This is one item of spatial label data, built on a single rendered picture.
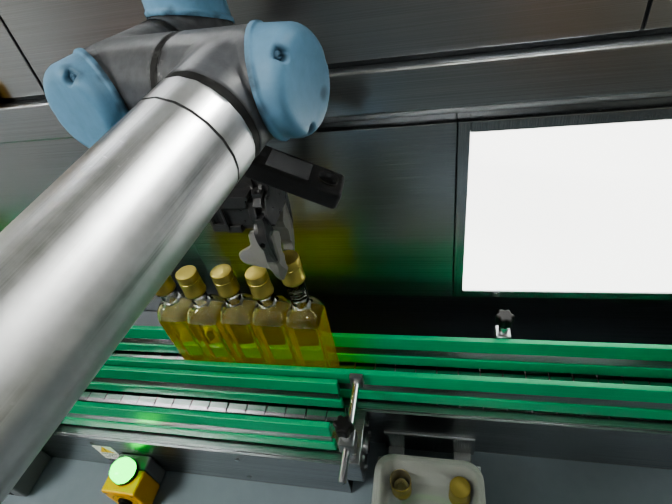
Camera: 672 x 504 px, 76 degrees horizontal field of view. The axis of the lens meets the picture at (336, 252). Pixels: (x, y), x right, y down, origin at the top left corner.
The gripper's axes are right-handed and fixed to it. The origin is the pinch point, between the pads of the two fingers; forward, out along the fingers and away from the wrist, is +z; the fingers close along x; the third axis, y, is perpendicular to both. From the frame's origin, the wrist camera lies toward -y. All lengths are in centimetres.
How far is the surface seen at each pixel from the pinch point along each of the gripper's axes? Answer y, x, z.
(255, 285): 5.7, 1.5, 3.4
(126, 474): 34, 20, 34
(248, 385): 11.8, 6.1, 24.2
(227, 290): 10.9, 1.2, 5.0
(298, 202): 1.2, -12.2, -1.7
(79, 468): 52, 17, 43
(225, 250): 17.7, -12.1, 8.6
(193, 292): 16.7, 1.5, 5.2
